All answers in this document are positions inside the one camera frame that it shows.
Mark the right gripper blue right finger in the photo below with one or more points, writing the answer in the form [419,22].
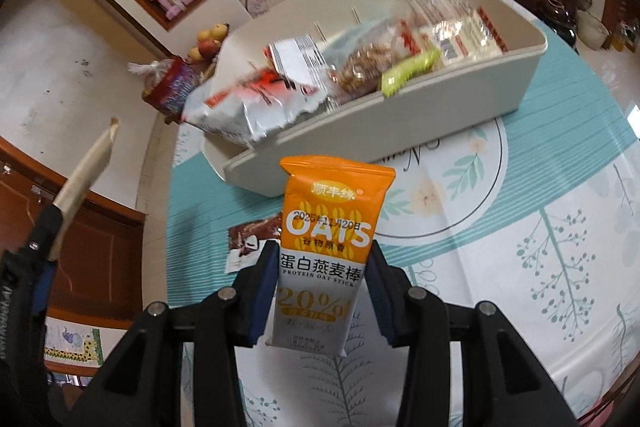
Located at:
[504,383]

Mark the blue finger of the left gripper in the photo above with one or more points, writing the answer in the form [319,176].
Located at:
[43,282]

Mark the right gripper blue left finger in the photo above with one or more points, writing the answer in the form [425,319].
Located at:
[139,382]

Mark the beige wafer bar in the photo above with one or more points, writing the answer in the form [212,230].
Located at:
[79,184]

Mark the orange white oats bar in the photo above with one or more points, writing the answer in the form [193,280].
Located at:
[329,216]

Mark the silver white snack bag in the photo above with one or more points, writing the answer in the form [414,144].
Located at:
[254,108]

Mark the green pineapple cake packet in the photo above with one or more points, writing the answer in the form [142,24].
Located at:
[414,66]

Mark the round nut cake packet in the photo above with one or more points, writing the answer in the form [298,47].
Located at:
[362,72]

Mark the large white biscuit package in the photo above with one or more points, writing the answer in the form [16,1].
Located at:
[299,61]

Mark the red striped Lipo packet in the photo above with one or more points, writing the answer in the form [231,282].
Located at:
[459,40]

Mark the clear bag printed wafers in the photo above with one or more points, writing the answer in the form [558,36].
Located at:
[432,12]

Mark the brown wooden door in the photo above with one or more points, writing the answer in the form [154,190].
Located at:
[98,281]

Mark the floral tablecloth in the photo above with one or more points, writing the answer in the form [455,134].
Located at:
[584,344]

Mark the brown white wrapper packet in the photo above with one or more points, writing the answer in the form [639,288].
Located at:
[247,240]

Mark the white plastic storage bin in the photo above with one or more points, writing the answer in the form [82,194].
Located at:
[371,127]

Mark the fruit bowl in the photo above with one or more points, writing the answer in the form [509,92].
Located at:
[208,43]

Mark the white bucket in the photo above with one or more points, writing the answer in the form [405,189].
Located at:
[590,30]

